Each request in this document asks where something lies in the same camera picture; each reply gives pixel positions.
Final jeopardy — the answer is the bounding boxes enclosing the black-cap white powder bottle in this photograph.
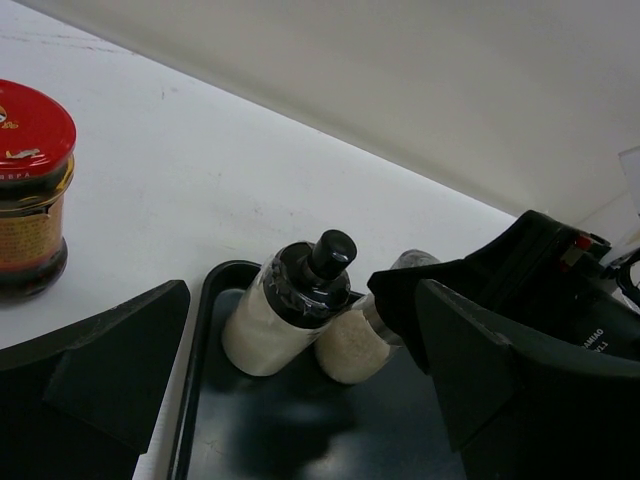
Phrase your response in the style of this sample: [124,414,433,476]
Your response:
[221,229,357,377]

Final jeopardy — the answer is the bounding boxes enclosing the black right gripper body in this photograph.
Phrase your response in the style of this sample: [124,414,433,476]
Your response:
[459,209,640,371]

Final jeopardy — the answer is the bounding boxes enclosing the clear-lid spice grinder bottle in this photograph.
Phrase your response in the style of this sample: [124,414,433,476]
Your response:
[313,248,441,385]

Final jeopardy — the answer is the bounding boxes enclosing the red-lid dark sauce jar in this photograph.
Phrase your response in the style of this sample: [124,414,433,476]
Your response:
[1,79,77,302]

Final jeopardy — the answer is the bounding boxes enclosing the black plastic tray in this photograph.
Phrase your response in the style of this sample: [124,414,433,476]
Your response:
[169,260,465,479]

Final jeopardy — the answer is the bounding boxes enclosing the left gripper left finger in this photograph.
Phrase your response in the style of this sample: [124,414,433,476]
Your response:
[1,280,191,479]

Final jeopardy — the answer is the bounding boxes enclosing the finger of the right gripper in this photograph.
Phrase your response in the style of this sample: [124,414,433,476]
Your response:
[367,257,480,375]

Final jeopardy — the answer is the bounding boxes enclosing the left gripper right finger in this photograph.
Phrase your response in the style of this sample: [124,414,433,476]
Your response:
[415,280,639,479]

